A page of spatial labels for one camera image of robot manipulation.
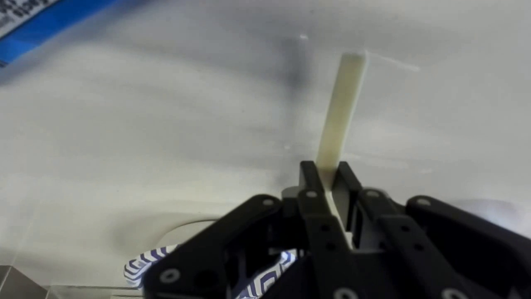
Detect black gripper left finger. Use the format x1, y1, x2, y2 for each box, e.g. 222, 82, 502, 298
142, 162, 351, 299

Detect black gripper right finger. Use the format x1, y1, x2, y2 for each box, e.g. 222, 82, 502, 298
331, 162, 531, 299

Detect blue white patterned bowl right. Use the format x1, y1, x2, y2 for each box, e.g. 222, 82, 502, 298
120, 218, 305, 299

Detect cream plastic scoop spoon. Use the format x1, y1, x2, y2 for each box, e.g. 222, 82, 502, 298
315, 51, 369, 248

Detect blue snack box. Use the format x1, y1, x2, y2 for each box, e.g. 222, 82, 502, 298
0, 0, 117, 69

